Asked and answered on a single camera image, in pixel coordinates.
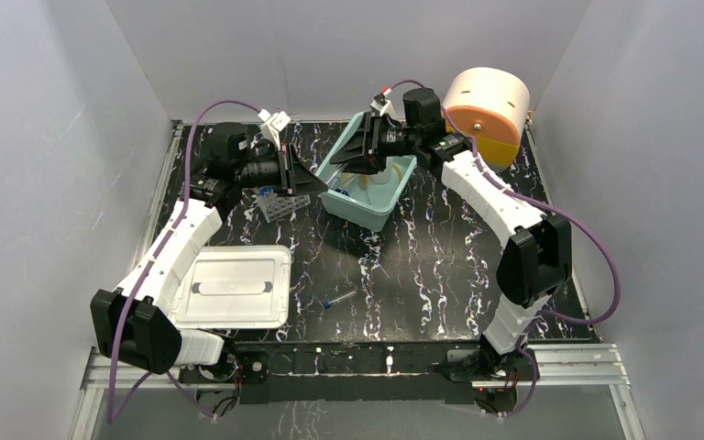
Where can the blue-cap test tube lower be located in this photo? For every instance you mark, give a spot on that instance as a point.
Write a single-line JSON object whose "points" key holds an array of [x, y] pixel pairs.
{"points": [[339, 299]]}

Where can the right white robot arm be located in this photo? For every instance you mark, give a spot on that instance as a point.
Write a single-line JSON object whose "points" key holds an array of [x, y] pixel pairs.
{"points": [[535, 257]]}

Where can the aluminium frame rail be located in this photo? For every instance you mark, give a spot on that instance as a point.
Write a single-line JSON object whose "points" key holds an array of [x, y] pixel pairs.
{"points": [[559, 365]]}

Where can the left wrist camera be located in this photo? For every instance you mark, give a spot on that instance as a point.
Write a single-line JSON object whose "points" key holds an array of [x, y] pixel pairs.
{"points": [[272, 124]]}

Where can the white bin lid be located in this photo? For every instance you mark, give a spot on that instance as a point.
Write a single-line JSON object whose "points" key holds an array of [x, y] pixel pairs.
{"points": [[235, 288]]}

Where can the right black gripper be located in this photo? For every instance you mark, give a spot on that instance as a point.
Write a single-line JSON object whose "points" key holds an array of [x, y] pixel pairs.
{"points": [[365, 143]]}

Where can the red-cap wash bottle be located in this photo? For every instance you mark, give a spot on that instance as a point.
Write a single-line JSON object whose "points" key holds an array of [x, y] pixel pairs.
{"points": [[381, 178]]}

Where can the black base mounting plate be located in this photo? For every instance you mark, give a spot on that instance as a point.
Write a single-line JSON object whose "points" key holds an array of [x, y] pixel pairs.
{"points": [[352, 370]]}

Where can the tan rubber tubing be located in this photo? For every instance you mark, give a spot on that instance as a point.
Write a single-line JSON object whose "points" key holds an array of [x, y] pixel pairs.
{"points": [[396, 170]]}

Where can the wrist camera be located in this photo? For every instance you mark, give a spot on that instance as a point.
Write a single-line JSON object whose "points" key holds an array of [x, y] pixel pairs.
{"points": [[272, 124], [381, 105]]}

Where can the round orange yellow drawer cabinet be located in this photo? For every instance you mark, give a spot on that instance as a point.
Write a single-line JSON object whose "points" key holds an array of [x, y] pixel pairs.
{"points": [[492, 106]]}

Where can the blue-base funnel tube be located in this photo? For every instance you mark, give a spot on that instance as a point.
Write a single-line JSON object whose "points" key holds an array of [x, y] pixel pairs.
{"points": [[343, 192]]}

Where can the clear test tube rack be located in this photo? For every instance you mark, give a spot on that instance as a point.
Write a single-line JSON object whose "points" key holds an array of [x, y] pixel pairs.
{"points": [[274, 206]]}

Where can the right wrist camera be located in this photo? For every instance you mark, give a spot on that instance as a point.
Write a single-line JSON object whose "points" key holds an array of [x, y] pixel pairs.
{"points": [[381, 105]]}

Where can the light teal plastic bin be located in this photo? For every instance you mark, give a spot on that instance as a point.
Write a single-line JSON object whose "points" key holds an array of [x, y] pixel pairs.
{"points": [[369, 208]]}

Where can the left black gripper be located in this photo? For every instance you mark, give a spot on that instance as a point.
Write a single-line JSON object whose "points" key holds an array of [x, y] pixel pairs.
{"points": [[289, 170]]}

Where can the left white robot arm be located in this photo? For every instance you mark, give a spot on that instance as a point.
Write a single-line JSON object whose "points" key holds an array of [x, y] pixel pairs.
{"points": [[137, 322]]}

